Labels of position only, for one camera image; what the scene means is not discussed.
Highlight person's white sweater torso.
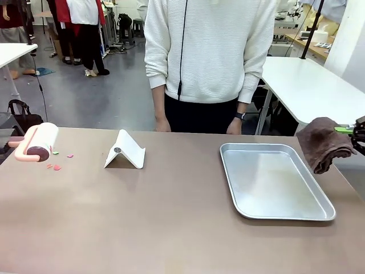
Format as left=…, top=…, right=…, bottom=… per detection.
left=144, top=0, right=277, bottom=104

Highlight wooden counter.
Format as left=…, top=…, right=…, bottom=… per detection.
left=285, top=33, right=334, bottom=62

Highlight black bag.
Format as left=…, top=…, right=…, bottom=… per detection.
left=7, top=99, right=44, bottom=135

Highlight bystander in red top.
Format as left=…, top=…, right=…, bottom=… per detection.
left=54, top=0, right=83, bottom=66

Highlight white folding phone stand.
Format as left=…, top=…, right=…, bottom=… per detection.
left=103, top=128, right=147, bottom=170

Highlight thin black cord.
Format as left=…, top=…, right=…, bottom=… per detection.
left=177, top=0, right=189, bottom=101

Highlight person's left hand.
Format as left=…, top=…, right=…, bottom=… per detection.
left=226, top=119, right=244, bottom=135

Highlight yellow garment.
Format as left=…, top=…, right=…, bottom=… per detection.
left=302, top=5, right=342, bottom=38

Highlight bystander in white top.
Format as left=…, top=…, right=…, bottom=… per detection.
left=68, top=0, right=111, bottom=78

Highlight person's right hand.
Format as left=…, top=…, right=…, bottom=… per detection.
left=155, top=118, right=172, bottom=133

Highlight person's left forearm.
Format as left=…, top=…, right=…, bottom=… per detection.
left=236, top=65, right=265, bottom=115

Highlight black pole with cable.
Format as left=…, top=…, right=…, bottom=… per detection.
left=20, top=0, right=48, bottom=123

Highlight silver metal baking tray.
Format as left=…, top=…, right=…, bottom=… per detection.
left=219, top=142, right=336, bottom=222

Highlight person's black trousers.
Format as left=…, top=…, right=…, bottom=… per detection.
left=164, top=93, right=239, bottom=134

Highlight person's right forearm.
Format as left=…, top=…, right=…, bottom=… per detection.
left=144, top=61, right=169, bottom=122

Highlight brown towel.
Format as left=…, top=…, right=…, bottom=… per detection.
left=295, top=116, right=358, bottom=175

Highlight grey plastic stool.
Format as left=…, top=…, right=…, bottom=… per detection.
left=132, top=18, right=145, bottom=38

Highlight large white table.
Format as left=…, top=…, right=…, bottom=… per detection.
left=255, top=56, right=365, bottom=135

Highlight pink handled white lint roller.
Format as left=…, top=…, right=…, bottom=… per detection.
left=7, top=122, right=60, bottom=163

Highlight small white table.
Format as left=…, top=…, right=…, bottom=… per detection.
left=0, top=42, right=38, bottom=96

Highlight black clamped pole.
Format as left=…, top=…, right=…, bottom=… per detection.
left=301, top=0, right=326, bottom=60

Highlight black backpack on stool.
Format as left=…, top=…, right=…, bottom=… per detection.
left=117, top=13, right=135, bottom=45

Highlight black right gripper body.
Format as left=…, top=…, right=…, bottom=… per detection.
left=350, top=115, right=365, bottom=156

